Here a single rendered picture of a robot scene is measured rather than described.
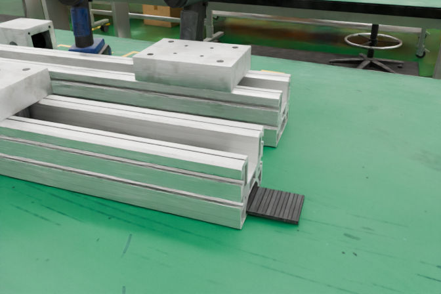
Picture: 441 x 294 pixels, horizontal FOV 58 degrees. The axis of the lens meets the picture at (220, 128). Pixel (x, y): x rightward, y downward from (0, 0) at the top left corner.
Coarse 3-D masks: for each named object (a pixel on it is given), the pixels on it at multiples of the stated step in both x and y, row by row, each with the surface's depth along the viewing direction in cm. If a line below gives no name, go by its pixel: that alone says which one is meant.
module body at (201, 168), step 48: (48, 96) 57; (0, 144) 52; (48, 144) 50; (96, 144) 46; (144, 144) 45; (192, 144) 50; (240, 144) 48; (96, 192) 50; (144, 192) 47; (192, 192) 44; (240, 192) 42
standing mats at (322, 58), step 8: (0, 16) 504; (8, 16) 504; (16, 16) 503; (24, 16) 503; (256, 48) 369; (264, 48) 369; (272, 48) 369; (280, 48) 368; (272, 56) 346; (280, 56) 346; (288, 56) 346; (296, 56) 346; (304, 56) 345; (312, 56) 345; (320, 56) 345; (328, 56) 344; (336, 56) 344; (344, 56) 344; (352, 56) 344; (328, 64) 326; (336, 64) 326; (344, 64) 326; (352, 64) 325; (384, 64) 325; (392, 64) 324; (408, 64) 324; (416, 64) 325; (400, 72) 308; (408, 72) 307; (416, 72) 308
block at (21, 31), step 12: (0, 24) 93; (12, 24) 93; (24, 24) 93; (36, 24) 93; (48, 24) 95; (0, 36) 93; (12, 36) 91; (24, 36) 90; (36, 36) 96; (48, 36) 97; (48, 48) 99
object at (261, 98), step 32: (32, 64) 70; (64, 64) 76; (96, 64) 73; (128, 64) 71; (64, 96) 71; (96, 96) 67; (128, 96) 65; (160, 96) 63; (192, 96) 62; (224, 96) 59; (256, 96) 57; (288, 96) 65
